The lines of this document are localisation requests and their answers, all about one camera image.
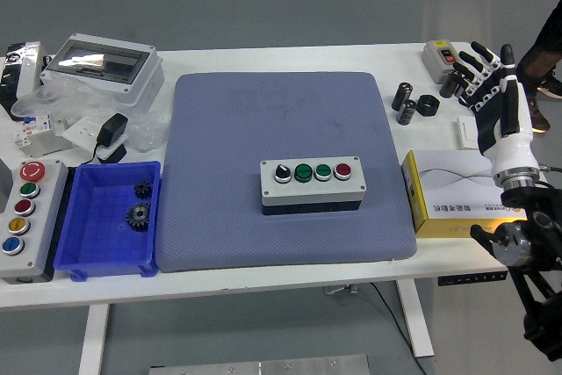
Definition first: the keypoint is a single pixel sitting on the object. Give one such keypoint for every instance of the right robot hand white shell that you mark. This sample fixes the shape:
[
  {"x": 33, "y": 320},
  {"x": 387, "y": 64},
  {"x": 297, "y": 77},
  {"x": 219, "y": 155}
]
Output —
[{"x": 505, "y": 129}]

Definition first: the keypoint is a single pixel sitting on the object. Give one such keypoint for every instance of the grey four-button control box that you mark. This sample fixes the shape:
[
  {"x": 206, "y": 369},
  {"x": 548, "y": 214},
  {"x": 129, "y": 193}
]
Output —
[{"x": 307, "y": 192}]

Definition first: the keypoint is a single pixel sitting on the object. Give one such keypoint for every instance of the black desk height control panel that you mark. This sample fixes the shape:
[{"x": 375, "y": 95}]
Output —
[{"x": 472, "y": 278}]

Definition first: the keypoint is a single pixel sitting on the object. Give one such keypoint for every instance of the grey five-button control station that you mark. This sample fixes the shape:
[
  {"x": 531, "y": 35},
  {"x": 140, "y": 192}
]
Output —
[{"x": 41, "y": 234}]

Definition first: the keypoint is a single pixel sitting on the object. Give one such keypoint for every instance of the black cylindrical capacitor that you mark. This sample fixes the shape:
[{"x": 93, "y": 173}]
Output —
[
  {"x": 401, "y": 96},
  {"x": 406, "y": 112},
  {"x": 447, "y": 86}
]

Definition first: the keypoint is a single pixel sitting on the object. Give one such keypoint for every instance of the black hexagonal nut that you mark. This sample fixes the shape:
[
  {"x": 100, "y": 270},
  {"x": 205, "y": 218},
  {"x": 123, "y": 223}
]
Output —
[{"x": 428, "y": 106}]

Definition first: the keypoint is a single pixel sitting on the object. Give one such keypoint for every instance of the white and yellow carton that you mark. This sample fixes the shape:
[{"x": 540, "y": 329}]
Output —
[{"x": 439, "y": 182}]

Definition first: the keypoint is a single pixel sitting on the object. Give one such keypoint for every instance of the person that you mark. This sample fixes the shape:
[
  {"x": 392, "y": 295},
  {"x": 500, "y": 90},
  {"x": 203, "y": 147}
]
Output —
[{"x": 549, "y": 41}]

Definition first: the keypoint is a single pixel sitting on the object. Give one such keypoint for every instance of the white table leg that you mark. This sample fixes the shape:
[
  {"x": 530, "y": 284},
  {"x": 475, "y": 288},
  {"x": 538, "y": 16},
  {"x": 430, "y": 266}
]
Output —
[
  {"x": 415, "y": 318},
  {"x": 93, "y": 340}
]

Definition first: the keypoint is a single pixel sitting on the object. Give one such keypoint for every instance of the blue-grey padded mat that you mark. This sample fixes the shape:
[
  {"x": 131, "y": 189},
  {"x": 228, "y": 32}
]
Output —
[{"x": 219, "y": 129}]

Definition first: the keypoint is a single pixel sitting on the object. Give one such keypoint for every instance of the grey metal floor plate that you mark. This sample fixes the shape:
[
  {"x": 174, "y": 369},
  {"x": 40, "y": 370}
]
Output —
[{"x": 263, "y": 366}]

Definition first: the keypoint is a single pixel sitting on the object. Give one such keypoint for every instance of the small black gear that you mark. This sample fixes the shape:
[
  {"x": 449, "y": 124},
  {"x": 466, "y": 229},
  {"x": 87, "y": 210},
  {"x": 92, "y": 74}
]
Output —
[{"x": 142, "y": 189}]

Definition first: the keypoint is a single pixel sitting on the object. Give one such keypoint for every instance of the grey distribution box clear lid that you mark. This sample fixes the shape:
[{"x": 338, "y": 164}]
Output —
[{"x": 140, "y": 81}]

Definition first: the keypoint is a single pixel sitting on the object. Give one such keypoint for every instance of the large black gear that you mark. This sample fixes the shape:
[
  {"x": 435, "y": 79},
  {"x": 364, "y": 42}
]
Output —
[{"x": 138, "y": 216}]

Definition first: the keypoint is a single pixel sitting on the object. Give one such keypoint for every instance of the blue plastic bin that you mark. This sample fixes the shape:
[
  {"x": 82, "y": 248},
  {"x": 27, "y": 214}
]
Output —
[{"x": 101, "y": 234}]

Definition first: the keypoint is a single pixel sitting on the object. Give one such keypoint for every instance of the clear plastic bag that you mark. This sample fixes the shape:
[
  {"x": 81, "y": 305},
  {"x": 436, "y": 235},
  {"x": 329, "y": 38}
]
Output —
[{"x": 66, "y": 98}]

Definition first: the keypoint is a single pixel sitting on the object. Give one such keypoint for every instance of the white circuit breaker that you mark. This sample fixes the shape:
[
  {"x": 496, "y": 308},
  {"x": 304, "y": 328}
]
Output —
[{"x": 35, "y": 131}]

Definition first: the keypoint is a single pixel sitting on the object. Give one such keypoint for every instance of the white wall switch plate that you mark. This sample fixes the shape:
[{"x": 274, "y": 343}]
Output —
[{"x": 466, "y": 134}]

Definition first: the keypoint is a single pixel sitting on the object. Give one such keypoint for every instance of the grey switch box red button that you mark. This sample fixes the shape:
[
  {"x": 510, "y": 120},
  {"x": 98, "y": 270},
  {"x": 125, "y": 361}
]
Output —
[{"x": 434, "y": 63}]

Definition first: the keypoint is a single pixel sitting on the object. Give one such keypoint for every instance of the metal bracket under table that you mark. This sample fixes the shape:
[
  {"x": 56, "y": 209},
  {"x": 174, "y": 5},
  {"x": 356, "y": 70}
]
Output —
[{"x": 340, "y": 290}]

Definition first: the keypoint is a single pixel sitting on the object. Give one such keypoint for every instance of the white wall socket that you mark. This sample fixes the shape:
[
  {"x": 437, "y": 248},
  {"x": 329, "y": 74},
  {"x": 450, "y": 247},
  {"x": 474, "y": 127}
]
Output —
[{"x": 81, "y": 131}]

